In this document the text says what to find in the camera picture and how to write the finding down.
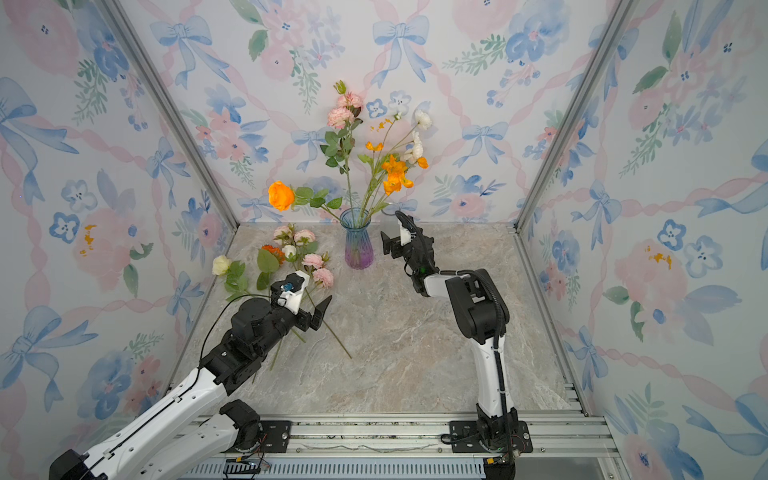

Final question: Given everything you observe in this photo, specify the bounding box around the blue purple glass vase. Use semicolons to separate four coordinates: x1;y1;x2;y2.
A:
340;207;374;270

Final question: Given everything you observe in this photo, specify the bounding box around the orange poppy flower stem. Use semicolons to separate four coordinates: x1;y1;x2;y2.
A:
357;141;418;225

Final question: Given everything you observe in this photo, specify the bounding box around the pink orange bud stem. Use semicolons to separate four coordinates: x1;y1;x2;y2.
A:
358;153;429;220

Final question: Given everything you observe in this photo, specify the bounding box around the cream rose flower stem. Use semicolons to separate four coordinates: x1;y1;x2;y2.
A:
212;255;278;316

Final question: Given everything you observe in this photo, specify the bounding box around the white flower stem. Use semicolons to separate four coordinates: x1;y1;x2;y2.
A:
359;108;433;223

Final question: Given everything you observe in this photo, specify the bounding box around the large orange ranunculus stem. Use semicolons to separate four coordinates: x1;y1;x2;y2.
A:
267;181;343;222

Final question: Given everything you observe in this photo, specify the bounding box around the pink rose flower stem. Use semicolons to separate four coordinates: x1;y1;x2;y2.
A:
321;80;363;207

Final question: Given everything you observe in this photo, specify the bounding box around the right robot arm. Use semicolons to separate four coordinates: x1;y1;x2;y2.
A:
381;210;526;463

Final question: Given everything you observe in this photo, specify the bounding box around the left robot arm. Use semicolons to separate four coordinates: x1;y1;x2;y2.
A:
49;294;331;479

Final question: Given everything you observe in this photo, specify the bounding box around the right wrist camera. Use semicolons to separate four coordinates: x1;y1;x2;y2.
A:
399;225;413;246

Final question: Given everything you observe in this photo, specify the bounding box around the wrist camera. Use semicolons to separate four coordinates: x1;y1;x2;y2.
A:
270;271;310;315
399;225;413;246

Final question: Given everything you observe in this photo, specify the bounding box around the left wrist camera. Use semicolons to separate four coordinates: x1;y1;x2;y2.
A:
270;271;310;315

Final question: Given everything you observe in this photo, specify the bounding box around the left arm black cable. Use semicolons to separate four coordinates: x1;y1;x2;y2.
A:
197;292;277;367

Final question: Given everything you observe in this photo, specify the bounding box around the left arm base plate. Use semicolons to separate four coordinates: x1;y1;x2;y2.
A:
229;420;293;454

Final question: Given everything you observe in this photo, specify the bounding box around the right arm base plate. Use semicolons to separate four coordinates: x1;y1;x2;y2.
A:
440;420;534;455

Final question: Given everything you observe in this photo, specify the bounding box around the aluminium front rail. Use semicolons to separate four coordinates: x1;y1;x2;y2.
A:
140;412;619;480

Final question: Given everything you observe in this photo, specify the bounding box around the right corner aluminium post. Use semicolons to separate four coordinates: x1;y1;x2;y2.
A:
515;0;635;235

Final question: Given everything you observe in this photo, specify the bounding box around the corner aluminium post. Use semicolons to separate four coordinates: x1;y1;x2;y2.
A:
515;0;635;235
96;0;239;230

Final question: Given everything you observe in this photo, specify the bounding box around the left corner aluminium post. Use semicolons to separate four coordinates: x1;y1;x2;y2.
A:
96;0;239;230

